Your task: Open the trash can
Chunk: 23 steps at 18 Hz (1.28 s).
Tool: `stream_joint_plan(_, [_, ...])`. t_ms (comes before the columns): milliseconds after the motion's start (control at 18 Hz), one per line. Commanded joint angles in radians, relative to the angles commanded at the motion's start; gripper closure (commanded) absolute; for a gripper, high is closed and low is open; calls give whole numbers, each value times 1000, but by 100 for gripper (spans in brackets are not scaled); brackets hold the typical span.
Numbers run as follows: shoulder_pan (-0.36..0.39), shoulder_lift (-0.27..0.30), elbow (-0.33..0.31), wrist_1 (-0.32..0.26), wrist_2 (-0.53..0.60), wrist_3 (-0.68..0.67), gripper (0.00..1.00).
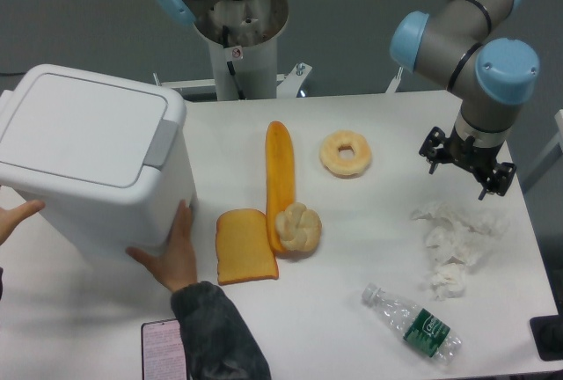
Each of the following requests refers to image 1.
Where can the long orange baguette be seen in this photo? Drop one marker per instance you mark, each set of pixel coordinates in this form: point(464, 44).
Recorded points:
point(281, 182)

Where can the white plastic trash can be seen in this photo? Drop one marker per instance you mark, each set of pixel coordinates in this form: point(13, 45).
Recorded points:
point(107, 156)

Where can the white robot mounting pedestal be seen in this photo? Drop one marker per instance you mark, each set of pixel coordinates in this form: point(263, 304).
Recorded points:
point(242, 44)

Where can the ring doughnut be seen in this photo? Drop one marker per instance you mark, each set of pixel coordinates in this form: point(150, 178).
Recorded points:
point(345, 154)

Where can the orange toast slice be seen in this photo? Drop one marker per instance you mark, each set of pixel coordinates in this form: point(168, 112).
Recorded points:
point(242, 248)

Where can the pale knotted bread roll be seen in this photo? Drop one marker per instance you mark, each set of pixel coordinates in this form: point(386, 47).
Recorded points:
point(299, 228)

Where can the clear plastic water bottle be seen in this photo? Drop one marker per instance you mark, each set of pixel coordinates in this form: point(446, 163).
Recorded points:
point(420, 329)

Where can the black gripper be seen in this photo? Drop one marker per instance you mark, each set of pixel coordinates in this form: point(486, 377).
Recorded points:
point(472, 149)

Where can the black device at table edge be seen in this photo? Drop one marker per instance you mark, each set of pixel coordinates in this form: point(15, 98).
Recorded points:
point(547, 334)

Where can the white frame leg right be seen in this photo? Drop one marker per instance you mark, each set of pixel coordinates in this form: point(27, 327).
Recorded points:
point(546, 158)

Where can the black smartphone with lit screen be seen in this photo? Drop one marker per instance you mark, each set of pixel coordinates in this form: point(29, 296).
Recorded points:
point(163, 354)

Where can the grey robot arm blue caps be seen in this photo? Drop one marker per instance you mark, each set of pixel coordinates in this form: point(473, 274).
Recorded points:
point(493, 79)

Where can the crumpled white tissue paper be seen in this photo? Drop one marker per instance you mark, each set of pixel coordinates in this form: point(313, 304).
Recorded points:
point(457, 242)

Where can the dark grey sleeved forearm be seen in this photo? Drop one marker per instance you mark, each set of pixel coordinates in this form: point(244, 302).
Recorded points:
point(217, 342)

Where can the person's right hand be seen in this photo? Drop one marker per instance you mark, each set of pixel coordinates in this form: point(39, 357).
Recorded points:
point(175, 268)

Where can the person's left hand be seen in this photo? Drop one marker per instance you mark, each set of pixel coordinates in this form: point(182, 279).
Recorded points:
point(10, 219)

